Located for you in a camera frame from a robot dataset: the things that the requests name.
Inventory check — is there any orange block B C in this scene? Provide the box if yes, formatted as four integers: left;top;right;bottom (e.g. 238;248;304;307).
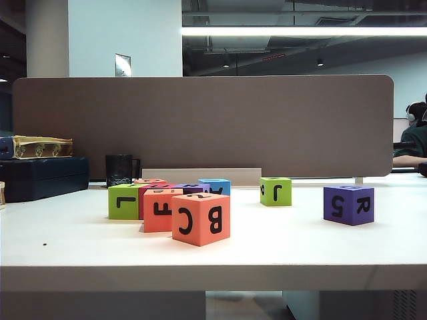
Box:
171;192;232;247

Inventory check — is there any patterned block packaging box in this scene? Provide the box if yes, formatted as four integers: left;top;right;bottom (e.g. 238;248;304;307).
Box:
0;135;74;160

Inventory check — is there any grey desk panel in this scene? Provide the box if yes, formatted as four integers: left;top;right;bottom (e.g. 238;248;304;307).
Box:
0;291;206;320

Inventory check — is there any orange block F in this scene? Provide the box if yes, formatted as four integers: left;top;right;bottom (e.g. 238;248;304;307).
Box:
143;188;183;233

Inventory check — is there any brown fabric desk divider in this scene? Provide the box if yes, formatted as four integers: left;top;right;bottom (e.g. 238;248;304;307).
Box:
12;73;395;179

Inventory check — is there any dark blue plastic case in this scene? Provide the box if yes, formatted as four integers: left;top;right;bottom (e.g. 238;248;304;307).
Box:
0;156;90;203

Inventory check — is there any purple letter block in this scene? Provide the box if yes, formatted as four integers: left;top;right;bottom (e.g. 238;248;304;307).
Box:
173;183;211;195

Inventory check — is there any long ceiling light strip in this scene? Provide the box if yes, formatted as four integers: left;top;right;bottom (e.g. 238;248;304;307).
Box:
181;25;427;37

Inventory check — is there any white monitor screen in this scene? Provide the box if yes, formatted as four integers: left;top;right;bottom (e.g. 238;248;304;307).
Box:
393;117;415;143

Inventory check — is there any orange block Q D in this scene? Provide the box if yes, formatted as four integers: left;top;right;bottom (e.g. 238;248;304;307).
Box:
133;178;168;186

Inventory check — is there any seated person green shirt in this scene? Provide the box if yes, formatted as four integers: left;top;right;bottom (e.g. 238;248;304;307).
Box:
392;93;427;169

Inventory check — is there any metal wall plaque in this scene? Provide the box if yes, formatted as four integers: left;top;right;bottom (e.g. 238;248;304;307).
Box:
114;53;131;78

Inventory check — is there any black mug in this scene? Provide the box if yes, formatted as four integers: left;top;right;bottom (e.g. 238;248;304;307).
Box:
105;153;141;188

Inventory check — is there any blue block fish picture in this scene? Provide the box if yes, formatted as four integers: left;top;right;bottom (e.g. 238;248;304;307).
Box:
197;178;232;197

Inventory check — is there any grey vented desk cabinet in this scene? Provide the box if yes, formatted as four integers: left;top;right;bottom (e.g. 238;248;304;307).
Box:
319;290;427;320

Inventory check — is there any purple block G R 5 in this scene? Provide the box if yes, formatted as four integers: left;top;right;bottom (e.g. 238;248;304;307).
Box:
323;185;375;227

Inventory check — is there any green block N J 9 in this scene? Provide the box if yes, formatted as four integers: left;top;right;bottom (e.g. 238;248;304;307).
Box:
260;177;293;207

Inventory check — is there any green block L T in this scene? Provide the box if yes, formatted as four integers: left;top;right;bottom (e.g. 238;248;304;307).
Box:
107;183;144;221

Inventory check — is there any magenta block P U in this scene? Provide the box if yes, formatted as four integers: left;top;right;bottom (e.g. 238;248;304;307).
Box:
138;183;174;220

